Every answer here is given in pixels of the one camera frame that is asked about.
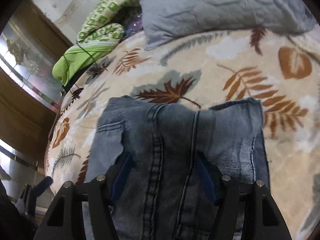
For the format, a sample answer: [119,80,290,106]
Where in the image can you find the blue denim pants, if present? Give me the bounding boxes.
[85,96,270,239]

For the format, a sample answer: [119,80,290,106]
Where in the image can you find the leaf print blanket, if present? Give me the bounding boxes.
[45,26,319,239]

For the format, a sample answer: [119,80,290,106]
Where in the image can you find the wooden door with glass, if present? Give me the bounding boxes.
[1,0,72,202]

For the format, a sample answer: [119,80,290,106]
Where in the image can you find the green patterned quilt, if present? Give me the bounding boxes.
[52,0,139,86]

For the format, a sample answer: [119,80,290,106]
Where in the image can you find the purple plastic bag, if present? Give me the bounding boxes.
[125,13,144,35]

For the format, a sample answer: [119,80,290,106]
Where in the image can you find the grey quilted pillow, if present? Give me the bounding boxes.
[139,0,316,50]

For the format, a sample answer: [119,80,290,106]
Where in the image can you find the black charging cable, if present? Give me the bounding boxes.
[61,41,101,92]

